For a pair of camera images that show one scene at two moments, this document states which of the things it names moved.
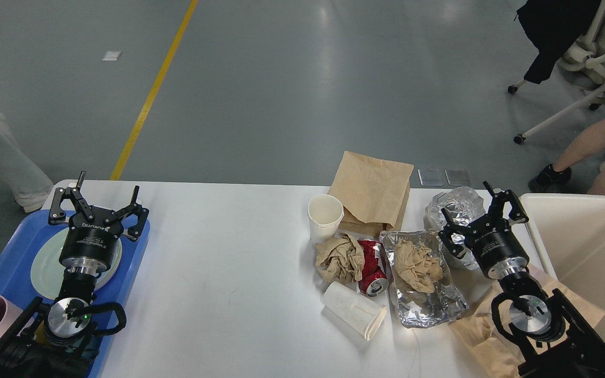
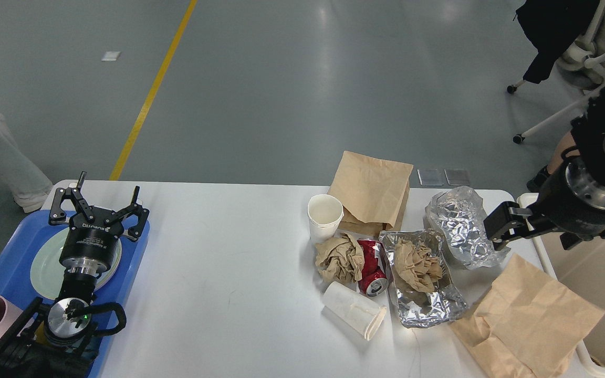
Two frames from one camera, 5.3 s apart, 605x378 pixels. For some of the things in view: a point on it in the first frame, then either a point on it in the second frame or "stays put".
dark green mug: x=40 y=334 stays put
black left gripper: x=89 y=247 stays put
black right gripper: x=497 y=247 → x=567 y=201
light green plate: x=47 y=273 stays put
